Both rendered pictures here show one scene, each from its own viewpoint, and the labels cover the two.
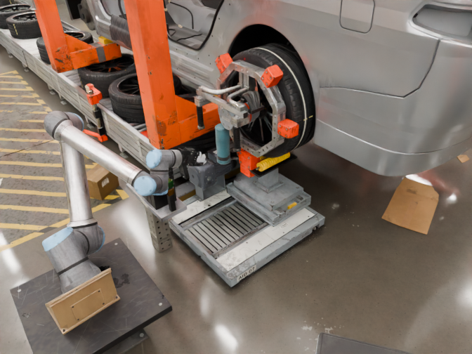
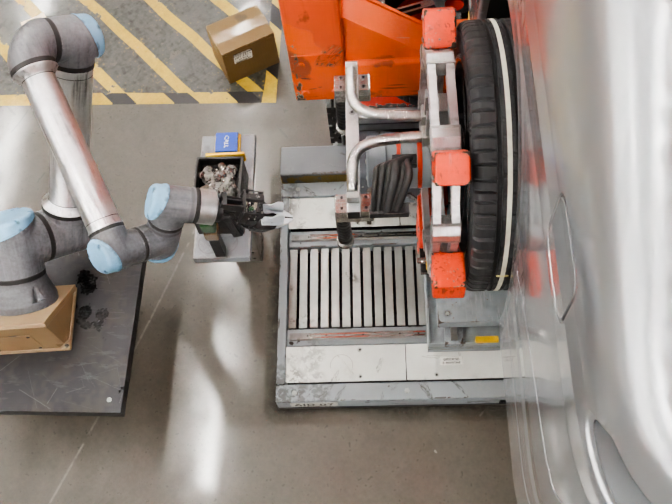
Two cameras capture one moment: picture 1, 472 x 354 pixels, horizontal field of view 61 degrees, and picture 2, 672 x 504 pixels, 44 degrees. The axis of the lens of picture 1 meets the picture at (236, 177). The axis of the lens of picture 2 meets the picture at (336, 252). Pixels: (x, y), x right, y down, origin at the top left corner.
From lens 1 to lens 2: 1.55 m
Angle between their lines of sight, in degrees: 40
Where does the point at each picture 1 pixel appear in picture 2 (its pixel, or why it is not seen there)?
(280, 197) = (473, 311)
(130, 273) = (112, 313)
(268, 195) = not seen: hidden behind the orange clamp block
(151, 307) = (94, 396)
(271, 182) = not seen: hidden behind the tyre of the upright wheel
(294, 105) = (475, 248)
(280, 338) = not seen: outside the picture
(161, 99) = (304, 21)
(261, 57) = (471, 99)
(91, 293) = (15, 336)
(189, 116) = (378, 58)
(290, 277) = (381, 458)
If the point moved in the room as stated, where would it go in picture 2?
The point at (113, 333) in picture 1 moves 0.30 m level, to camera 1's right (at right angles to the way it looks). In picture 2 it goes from (27, 401) to (98, 464)
